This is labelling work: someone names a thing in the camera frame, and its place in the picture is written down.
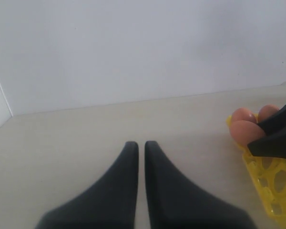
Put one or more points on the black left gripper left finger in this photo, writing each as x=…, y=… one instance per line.
x=110, y=203

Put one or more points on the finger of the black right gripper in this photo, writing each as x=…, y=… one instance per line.
x=270, y=146
x=275, y=123

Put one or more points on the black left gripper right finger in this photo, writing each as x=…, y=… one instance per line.
x=175, y=202

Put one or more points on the brown egg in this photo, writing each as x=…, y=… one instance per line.
x=245, y=132
x=243, y=114
x=267, y=111

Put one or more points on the yellow plastic egg tray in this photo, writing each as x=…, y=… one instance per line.
x=268, y=175

